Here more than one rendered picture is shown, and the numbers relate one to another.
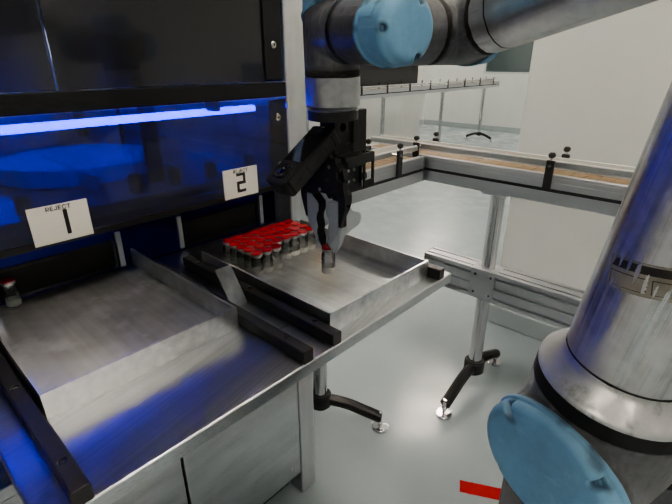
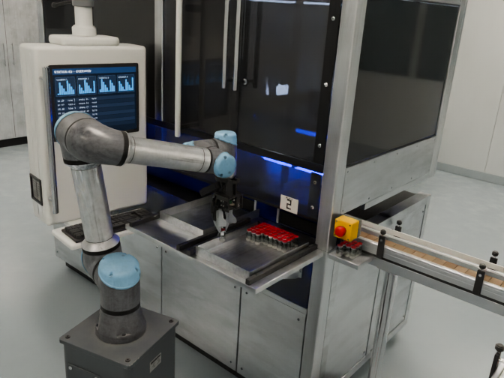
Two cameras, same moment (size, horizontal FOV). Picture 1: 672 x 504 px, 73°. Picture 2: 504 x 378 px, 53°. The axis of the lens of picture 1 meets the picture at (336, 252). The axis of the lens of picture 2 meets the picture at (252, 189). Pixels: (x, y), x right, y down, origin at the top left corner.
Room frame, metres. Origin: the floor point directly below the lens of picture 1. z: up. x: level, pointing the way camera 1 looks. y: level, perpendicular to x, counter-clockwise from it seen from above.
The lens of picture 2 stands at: (0.66, -1.67, 1.74)
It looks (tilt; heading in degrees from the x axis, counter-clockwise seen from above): 19 degrees down; 87
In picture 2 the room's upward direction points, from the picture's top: 4 degrees clockwise
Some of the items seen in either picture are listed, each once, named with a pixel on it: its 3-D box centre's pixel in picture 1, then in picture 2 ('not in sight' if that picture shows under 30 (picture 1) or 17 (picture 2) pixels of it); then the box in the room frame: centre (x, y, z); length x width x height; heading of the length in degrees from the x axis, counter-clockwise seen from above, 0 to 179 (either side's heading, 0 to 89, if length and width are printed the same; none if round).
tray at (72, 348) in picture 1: (101, 311); (210, 214); (0.60, 0.36, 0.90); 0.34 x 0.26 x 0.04; 47
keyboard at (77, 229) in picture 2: not in sight; (112, 223); (0.18, 0.39, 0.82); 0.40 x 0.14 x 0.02; 41
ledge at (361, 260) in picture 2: not in sight; (352, 256); (1.16, 0.07, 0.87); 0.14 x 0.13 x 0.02; 47
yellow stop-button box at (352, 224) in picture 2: not in sight; (346, 227); (1.12, 0.05, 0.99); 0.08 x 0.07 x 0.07; 47
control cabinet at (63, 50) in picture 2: not in sight; (88, 127); (0.04, 0.59, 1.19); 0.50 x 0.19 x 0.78; 41
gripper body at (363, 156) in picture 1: (337, 151); (226, 193); (0.67, 0.00, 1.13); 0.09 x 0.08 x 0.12; 135
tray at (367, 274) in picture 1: (312, 264); (253, 247); (0.78, 0.04, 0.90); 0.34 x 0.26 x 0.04; 47
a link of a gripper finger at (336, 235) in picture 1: (346, 223); (221, 222); (0.66, -0.02, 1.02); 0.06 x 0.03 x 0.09; 135
